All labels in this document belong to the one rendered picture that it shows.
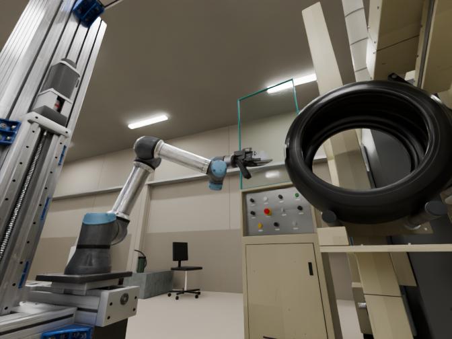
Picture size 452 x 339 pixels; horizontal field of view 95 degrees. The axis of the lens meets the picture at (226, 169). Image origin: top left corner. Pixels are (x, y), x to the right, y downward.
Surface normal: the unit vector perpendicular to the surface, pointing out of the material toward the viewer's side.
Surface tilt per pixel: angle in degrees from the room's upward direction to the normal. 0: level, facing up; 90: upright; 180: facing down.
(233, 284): 90
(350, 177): 90
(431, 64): 162
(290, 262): 90
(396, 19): 180
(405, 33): 180
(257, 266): 90
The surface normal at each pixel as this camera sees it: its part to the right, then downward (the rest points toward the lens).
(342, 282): -0.36, -0.35
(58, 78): 0.40, -0.34
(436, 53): -0.15, 0.78
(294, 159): -0.65, -0.25
